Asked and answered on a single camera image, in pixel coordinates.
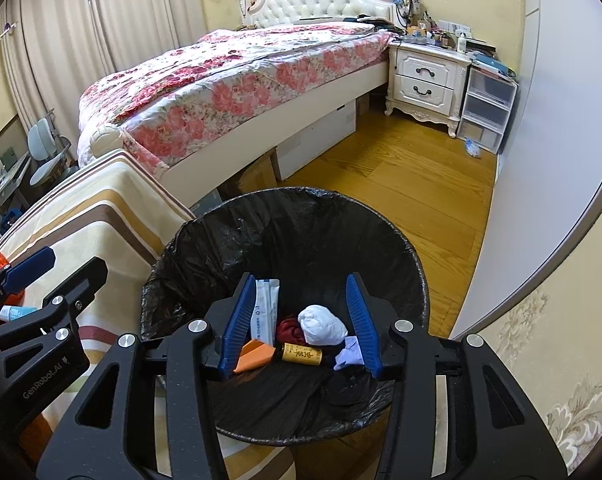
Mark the white plastic packet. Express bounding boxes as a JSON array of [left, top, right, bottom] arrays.
[[250, 277, 281, 347]]

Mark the brown bottle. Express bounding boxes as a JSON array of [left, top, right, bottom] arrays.
[[273, 342, 324, 367]]

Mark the brown cardboard box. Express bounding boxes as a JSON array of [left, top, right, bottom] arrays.
[[216, 152, 282, 201]]

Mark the clear plastic drawer unit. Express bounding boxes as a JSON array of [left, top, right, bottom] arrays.
[[456, 65, 519, 156]]

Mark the orange wrapper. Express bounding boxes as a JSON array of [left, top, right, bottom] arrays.
[[232, 339, 277, 375]]

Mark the cluster of small bottles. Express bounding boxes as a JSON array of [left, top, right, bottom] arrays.
[[398, 15, 462, 48]]

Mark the black object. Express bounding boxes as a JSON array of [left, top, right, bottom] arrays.
[[358, 15, 397, 31]]

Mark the striped cloth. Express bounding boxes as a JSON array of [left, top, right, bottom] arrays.
[[0, 149, 297, 480]]

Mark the white tufted bed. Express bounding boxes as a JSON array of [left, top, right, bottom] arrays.
[[77, 0, 407, 208]]

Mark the purple paper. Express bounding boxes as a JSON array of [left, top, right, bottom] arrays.
[[333, 336, 367, 372]]

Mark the white round bedpost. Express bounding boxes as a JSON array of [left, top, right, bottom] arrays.
[[90, 125, 127, 158]]

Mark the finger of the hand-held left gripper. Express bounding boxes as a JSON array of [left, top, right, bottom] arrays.
[[0, 246, 57, 331], [0, 256, 109, 356]]

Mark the stack of teal books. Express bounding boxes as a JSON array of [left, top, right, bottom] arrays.
[[468, 47, 519, 81]]

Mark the grey office chair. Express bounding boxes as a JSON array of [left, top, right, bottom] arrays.
[[26, 117, 79, 188]]

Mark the floral quilt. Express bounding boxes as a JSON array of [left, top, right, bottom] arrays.
[[77, 22, 397, 181]]

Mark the white nightstand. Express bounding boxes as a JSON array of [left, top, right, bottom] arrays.
[[383, 40, 472, 138]]

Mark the white storage box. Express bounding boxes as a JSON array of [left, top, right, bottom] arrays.
[[276, 97, 358, 181]]

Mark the grey study desk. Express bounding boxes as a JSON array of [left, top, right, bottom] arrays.
[[0, 147, 32, 221]]

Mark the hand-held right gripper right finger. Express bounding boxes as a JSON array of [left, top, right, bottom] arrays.
[[345, 272, 569, 480]]

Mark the black lined trash bin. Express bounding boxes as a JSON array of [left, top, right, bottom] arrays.
[[140, 187, 429, 448]]

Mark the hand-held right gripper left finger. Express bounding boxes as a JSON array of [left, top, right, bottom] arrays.
[[38, 274, 258, 480]]

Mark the white tissue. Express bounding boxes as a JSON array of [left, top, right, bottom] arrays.
[[298, 304, 349, 347]]

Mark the dark red ribbon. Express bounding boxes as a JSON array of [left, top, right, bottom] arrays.
[[275, 314, 307, 346]]

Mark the beige curtain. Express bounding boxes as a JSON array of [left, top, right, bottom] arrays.
[[88, 0, 197, 73], [1, 0, 117, 136]]

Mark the white wardrobe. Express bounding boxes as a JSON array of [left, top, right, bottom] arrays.
[[451, 0, 602, 341]]

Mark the teal and white box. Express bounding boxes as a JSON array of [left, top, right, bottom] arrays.
[[0, 305, 39, 323]]

